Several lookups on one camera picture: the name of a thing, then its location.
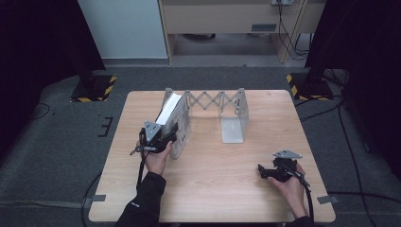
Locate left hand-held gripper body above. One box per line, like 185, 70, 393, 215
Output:
137, 121, 177, 155

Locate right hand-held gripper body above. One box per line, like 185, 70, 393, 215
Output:
271, 148, 304, 183

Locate white book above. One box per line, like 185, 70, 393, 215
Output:
155, 87, 184, 135

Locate expandable metal bookend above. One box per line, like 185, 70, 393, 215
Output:
169, 87, 250, 160

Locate person's right hand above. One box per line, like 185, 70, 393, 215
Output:
266, 163, 309, 219

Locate person's left hand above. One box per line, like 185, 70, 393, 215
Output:
136, 140, 174, 177

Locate striped stand base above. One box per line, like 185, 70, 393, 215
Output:
70, 74, 118, 103
285, 72, 335, 102

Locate white cabinet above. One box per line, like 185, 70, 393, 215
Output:
78, 0, 168, 60

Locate wooden desk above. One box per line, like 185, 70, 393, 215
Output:
157, 0, 328, 65

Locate black curtain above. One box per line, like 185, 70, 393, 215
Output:
304, 0, 401, 173
0, 0, 107, 159

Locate right hand-held gripper cable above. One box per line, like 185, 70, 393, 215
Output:
285, 166, 316, 225

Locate hand-held gripper cable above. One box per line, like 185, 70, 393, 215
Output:
130, 128, 148, 191
285, 166, 316, 225

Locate left hand-held gripper cable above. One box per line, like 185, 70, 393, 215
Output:
130, 128, 148, 191

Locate hanging black cables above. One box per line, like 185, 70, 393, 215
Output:
276, 2, 313, 61

